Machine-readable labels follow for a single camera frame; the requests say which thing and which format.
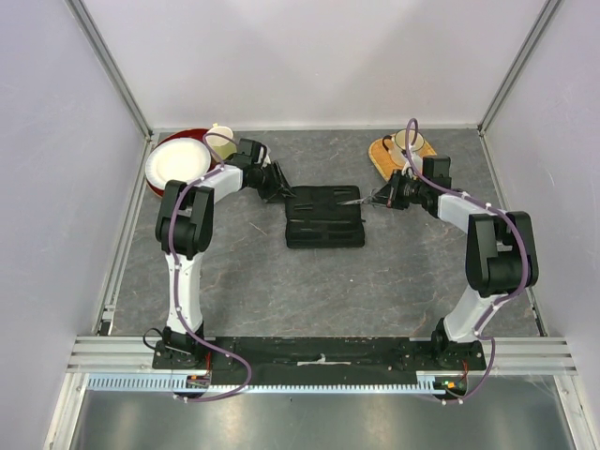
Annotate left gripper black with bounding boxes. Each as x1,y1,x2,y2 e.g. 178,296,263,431
249,162,296,205

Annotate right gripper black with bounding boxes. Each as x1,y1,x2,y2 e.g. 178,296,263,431
368,169,428,210

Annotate silver scissors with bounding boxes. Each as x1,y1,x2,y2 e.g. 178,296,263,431
338,190,377,206

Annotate black zipper tool case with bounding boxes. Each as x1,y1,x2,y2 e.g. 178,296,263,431
285,185,366,249

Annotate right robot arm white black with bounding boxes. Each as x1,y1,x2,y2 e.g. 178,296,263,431
372,156,539,369

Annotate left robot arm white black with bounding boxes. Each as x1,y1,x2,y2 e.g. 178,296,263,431
155,132,293,368

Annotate orange woven coaster mat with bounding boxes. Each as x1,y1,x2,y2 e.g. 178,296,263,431
367,135,436,181

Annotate pale yellow cup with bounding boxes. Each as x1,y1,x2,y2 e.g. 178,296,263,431
204,124,236,159

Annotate white paper plate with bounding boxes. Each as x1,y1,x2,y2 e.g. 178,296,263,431
144,137,212,191

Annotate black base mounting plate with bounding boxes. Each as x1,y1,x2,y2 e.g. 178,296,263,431
152,337,487,385

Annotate cream mug black handle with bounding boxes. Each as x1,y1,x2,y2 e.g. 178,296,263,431
382,129,425,167

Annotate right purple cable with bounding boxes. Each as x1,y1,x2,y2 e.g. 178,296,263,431
403,117,529,407

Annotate purple cable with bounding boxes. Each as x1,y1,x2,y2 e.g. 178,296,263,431
403,117,529,407
168,132,254,404

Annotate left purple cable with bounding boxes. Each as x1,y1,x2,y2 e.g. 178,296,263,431
168,132,254,404

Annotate grey slotted cable duct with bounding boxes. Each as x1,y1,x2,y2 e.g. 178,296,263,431
86,369,470,394

